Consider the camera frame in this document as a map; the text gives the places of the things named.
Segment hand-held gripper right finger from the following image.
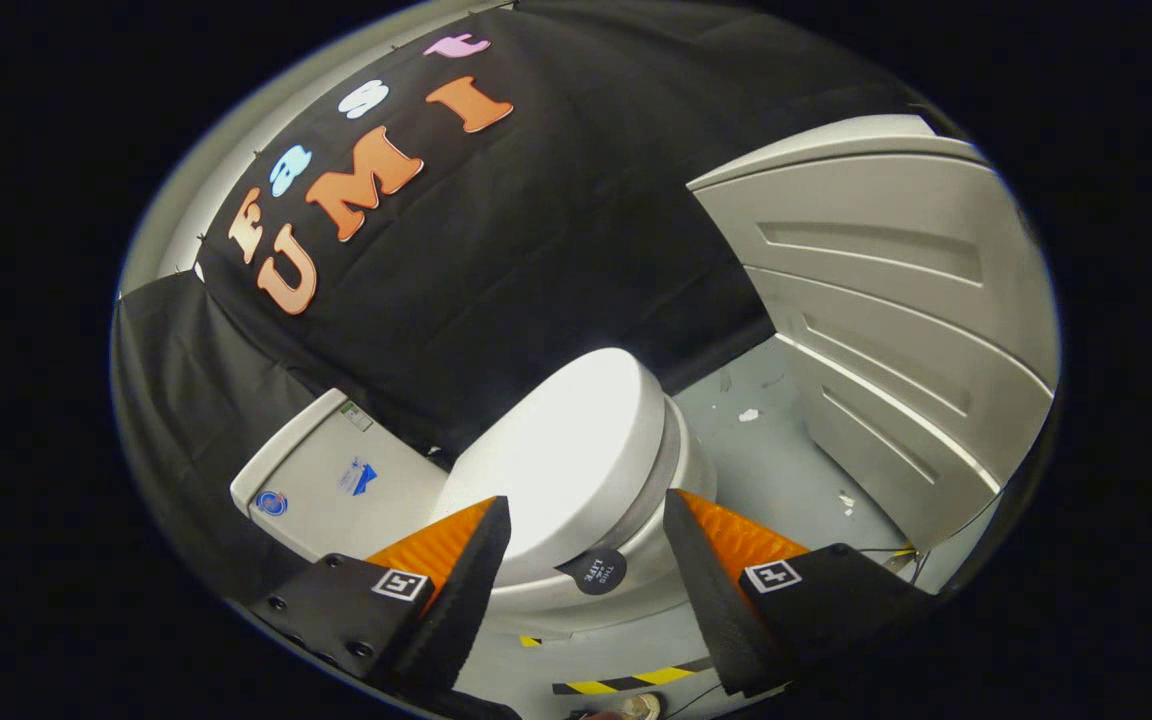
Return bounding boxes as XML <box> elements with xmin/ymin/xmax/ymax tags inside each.
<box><xmin>662</xmin><ymin>488</ymin><xmax>937</xmax><ymax>698</ymax></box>

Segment white toilet lid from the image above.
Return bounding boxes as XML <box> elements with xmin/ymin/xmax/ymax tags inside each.
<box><xmin>429</xmin><ymin>347</ymin><xmax>669</xmax><ymax>598</ymax></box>

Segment yellow black hazard tape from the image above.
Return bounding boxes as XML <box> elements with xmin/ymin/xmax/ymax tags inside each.
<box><xmin>551</xmin><ymin>657</ymin><xmax>715</xmax><ymax>697</ymax></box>

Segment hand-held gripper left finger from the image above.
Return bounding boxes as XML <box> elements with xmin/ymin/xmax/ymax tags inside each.
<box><xmin>249</xmin><ymin>495</ymin><xmax>514</xmax><ymax>701</ymax></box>

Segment black backdrop cloth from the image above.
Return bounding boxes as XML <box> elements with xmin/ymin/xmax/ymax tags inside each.
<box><xmin>114</xmin><ymin>0</ymin><xmax>947</xmax><ymax>601</ymax></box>

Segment white ceramic toilet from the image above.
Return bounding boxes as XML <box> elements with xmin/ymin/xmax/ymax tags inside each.
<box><xmin>229</xmin><ymin>348</ymin><xmax>719</xmax><ymax>641</ymax></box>

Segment white drawer cabinet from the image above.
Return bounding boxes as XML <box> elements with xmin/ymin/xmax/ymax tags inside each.
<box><xmin>686</xmin><ymin>113</ymin><xmax>1062</xmax><ymax>553</ymax></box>

